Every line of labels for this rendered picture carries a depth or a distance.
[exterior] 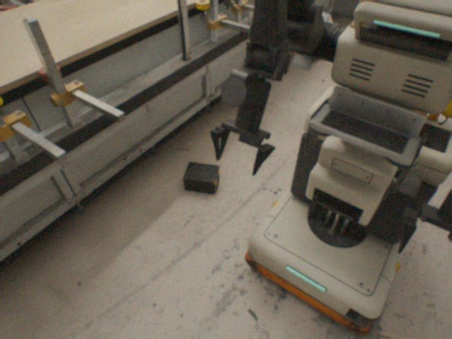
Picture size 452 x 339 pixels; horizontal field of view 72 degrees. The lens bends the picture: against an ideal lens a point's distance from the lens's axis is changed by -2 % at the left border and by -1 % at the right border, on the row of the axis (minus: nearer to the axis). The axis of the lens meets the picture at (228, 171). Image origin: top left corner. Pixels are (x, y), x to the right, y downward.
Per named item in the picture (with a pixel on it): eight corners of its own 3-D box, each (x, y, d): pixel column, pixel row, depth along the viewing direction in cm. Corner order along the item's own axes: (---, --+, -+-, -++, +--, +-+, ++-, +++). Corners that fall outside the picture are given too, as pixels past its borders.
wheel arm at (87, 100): (126, 121, 116) (124, 111, 113) (120, 125, 114) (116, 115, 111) (58, 85, 134) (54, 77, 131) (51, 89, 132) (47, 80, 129)
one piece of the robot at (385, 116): (318, 135, 99) (334, 72, 84) (408, 171, 88) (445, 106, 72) (294, 163, 90) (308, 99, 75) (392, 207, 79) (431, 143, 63)
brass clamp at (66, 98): (88, 94, 129) (84, 83, 126) (60, 109, 121) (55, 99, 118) (79, 90, 132) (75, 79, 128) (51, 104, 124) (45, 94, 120)
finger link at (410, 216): (427, 275, 55) (455, 232, 51) (385, 255, 57) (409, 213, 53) (425, 256, 60) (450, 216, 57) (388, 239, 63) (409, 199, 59)
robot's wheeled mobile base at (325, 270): (300, 184, 198) (307, 155, 181) (402, 234, 173) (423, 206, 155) (241, 264, 160) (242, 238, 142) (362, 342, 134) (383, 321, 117)
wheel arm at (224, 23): (263, 37, 175) (264, 29, 172) (260, 39, 173) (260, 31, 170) (203, 20, 193) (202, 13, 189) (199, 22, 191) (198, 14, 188)
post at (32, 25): (84, 131, 137) (36, 17, 102) (77, 135, 135) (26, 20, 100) (79, 128, 138) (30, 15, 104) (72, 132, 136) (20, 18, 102)
